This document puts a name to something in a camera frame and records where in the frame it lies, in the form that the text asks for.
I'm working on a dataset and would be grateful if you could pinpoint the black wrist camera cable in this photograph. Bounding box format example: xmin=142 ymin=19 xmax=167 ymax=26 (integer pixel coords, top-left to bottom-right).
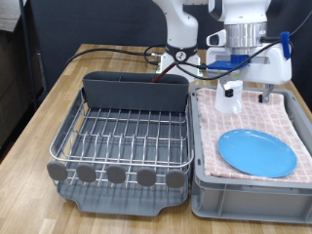
xmin=175 ymin=9 xmax=312 ymax=81

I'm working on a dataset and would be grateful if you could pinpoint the blue cable clip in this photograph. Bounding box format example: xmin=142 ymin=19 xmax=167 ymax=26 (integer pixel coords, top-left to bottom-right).
xmin=280 ymin=31 xmax=292 ymax=60

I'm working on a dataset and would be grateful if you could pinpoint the dark grey partition panel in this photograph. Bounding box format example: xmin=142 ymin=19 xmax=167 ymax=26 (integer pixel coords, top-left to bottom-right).
xmin=24 ymin=0 xmax=312 ymax=110

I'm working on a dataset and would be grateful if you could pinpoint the thick black table cable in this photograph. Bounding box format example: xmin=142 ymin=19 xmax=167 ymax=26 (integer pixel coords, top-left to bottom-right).
xmin=64 ymin=44 xmax=168 ymax=67

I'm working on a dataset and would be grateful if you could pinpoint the grey plastic drain tray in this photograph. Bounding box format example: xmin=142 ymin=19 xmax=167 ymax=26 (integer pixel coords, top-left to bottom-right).
xmin=47 ymin=87 xmax=193 ymax=217

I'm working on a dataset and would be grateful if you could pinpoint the black metal pole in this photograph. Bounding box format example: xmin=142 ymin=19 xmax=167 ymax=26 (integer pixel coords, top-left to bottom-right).
xmin=19 ymin=0 xmax=38 ymax=110

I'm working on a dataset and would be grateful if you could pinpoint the pink checked cloth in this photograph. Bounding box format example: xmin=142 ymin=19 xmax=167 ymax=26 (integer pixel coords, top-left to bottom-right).
xmin=195 ymin=87 xmax=312 ymax=183

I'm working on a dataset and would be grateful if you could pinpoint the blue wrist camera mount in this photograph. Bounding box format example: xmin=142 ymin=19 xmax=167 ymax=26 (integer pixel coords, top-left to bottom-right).
xmin=207 ymin=54 xmax=252 ymax=71

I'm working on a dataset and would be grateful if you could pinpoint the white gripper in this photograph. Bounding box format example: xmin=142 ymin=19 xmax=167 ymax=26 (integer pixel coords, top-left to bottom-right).
xmin=205 ymin=43 xmax=293 ymax=103

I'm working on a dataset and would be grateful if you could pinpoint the dark cabinet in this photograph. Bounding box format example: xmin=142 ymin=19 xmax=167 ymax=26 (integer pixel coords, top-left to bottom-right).
xmin=0 ymin=0 xmax=45 ymax=154

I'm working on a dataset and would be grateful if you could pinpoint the white plastic mug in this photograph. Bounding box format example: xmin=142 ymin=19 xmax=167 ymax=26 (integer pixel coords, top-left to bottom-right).
xmin=214 ymin=79 xmax=244 ymax=115

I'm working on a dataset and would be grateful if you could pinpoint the dark grey cutlery holder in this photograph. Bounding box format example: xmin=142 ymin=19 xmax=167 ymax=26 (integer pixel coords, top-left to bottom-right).
xmin=81 ymin=70 xmax=190 ymax=113

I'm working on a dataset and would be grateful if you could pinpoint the metal wire dish rack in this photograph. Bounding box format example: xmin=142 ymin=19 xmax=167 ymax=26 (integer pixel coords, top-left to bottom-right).
xmin=46 ymin=86 xmax=195 ymax=190

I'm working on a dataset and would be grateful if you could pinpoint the grey plastic crate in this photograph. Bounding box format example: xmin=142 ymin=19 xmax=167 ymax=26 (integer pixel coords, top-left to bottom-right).
xmin=189 ymin=84 xmax=312 ymax=224

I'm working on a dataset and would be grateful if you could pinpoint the blue plate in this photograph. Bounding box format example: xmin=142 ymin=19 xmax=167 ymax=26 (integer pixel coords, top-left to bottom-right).
xmin=217 ymin=128 xmax=298 ymax=178

